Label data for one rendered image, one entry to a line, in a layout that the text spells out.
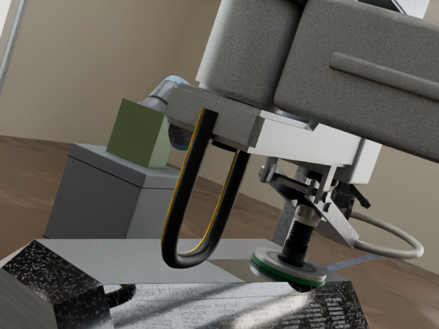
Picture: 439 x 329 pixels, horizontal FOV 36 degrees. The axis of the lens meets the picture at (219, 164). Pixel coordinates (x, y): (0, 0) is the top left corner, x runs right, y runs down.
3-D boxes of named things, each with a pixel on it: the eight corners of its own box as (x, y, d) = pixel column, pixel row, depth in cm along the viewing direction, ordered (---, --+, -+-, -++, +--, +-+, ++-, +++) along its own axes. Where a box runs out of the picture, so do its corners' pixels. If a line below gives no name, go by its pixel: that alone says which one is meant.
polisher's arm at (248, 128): (231, 210, 120) (324, -60, 115) (129, 167, 130) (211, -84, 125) (345, 206, 186) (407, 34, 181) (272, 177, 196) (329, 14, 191)
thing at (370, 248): (404, 271, 220) (407, 262, 220) (272, 215, 242) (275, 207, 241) (433, 248, 264) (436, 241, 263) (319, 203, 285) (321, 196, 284)
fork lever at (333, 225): (321, 202, 167) (329, 184, 168) (253, 175, 175) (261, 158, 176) (363, 253, 229) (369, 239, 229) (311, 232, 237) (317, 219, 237)
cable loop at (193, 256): (159, 276, 124) (214, 111, 121) (144, 268, 126) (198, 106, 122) (215, 265, 145) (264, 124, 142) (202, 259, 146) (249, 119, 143)
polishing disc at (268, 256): (321, 286, 182) (322, 282, 182) (247, 258, 187) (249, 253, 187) (328, 272, 203) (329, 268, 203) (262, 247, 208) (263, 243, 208)
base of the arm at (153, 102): (126, 99, 291) (139, 85, 297) (132, 130, 305) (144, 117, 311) (163, 113, 284) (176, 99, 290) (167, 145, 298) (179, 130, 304)
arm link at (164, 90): (140, 93, 300) (162, 70, 310) (153, 123, 310) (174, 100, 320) (168, 96, 291) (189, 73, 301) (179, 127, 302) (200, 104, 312)
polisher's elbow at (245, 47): (296, 119, 138) (328, 26, 136) (272, 112, 120) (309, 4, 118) (213, 91, 144) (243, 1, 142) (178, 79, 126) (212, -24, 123)
